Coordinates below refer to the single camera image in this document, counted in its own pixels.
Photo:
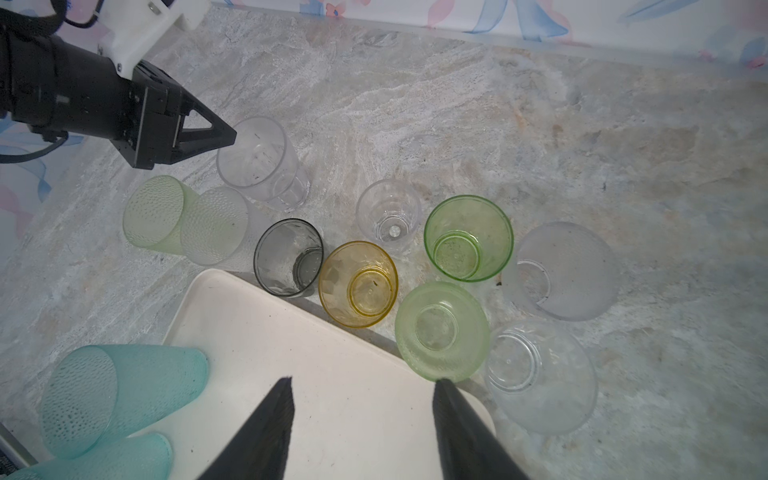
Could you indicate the bright green smooth tumbler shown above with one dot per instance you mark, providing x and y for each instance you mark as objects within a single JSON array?
[{"x": 468, "y": 238}]

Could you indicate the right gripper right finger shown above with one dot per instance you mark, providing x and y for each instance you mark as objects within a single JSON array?
[{"x": 467, "y": 448}]

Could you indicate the beige plastic tray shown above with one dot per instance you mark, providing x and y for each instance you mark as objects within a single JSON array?
[{"x": 360, "y": 412}]

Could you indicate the frosted clear tumbler back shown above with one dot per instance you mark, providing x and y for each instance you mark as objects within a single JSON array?
[{"x": 562, "y": 271}]

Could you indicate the clear smooth tall tumbler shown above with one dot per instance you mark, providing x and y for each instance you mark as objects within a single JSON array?
[{"x": 263, "y": 165}]

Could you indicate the small clear glass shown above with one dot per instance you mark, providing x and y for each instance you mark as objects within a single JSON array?
[{"x": 389, "y": 213}]

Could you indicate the clear glass front right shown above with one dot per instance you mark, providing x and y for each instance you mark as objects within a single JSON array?
[{"x": 541, "y": 377}]

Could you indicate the teal textured tumbler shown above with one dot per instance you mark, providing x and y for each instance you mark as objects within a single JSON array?
[
  {"x": 101, "y": 393},
  {"x": 148, "y": 456}
]

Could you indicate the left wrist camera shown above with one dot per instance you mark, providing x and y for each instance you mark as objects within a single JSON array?
[{"x": 135, "y": 26}]

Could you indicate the yellow glass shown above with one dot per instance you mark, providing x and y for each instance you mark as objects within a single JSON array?
[{"x": 358, "y": 284}]

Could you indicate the clear textured tumbler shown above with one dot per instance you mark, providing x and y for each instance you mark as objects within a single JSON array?
[{"x": 222, "y": 229}]

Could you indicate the light green textured tumbler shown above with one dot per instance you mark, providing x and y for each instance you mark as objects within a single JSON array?
[
  {"x": 152, "y": 216},
  {"x": 442, "y": 332}
]

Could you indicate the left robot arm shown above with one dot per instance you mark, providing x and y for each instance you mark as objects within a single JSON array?
[{"x": 143, "y": 73}]

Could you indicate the dark grey glass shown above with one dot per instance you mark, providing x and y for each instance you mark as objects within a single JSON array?
[{"x": 288, "y": 258}]

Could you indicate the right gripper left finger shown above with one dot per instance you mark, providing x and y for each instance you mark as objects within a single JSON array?
[{"x": 260, "y": 448}]

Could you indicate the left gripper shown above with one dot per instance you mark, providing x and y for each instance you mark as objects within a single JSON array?
[{"x": 57, "y": 89}]

